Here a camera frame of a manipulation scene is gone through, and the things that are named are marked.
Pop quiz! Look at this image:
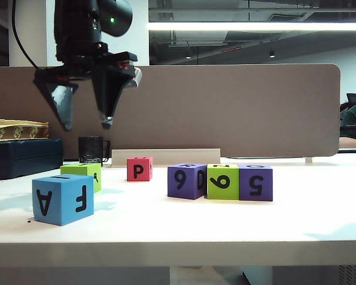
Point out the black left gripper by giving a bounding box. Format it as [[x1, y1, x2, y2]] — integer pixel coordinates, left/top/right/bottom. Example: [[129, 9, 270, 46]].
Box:
[[32, 0, 138, 132]]

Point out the green foam block with L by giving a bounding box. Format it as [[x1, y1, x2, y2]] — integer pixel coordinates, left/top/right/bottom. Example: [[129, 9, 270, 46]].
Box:
[[60, 162, 103, 193]]

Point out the red foam block with P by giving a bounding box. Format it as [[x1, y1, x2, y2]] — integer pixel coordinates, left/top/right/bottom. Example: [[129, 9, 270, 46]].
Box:
[[126, 156, 154, 182]]

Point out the blue foam block with fish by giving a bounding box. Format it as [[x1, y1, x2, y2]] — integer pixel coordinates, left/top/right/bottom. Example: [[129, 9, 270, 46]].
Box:
[[31, 174, 95, 227]]

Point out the purple foam block with nine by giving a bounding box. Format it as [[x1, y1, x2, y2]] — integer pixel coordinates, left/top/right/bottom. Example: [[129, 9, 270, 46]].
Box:
[[167, 163, 209, 201]]

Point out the green foam block with nine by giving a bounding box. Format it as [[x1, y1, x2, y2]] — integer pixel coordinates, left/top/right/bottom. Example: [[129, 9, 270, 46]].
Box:
[[206, 163, 240, 201]]

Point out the purple foam block with five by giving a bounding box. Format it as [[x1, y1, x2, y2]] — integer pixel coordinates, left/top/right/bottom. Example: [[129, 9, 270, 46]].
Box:
[[238, 164, 274, 202]]

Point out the black mug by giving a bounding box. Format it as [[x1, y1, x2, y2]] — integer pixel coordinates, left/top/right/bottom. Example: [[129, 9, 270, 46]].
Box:
[[78, 136, 112, 167]]

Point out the yellow box on case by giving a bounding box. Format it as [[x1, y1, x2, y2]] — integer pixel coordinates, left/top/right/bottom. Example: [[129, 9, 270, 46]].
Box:
[[0, 118, 50, 141]]

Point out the dark blue hard case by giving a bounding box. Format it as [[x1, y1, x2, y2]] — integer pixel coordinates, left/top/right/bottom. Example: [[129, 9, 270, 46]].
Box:
[[0, 138, 64, 181]]

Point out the brown fabric desk divider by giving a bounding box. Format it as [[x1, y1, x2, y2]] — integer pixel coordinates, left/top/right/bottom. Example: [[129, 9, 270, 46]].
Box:
[[0, 64, 342, 159]]

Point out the white ceiling light strip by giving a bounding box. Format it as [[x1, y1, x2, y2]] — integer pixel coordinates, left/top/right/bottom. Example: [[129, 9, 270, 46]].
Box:
[[147, 22, 356, 31]]

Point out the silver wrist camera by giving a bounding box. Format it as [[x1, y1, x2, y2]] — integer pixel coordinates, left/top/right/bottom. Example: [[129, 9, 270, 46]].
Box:
[[127, 66, 144, 88]]

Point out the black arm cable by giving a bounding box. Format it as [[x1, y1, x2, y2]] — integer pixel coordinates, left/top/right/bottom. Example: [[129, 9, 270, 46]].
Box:
[[11, 0, 41, 69]]

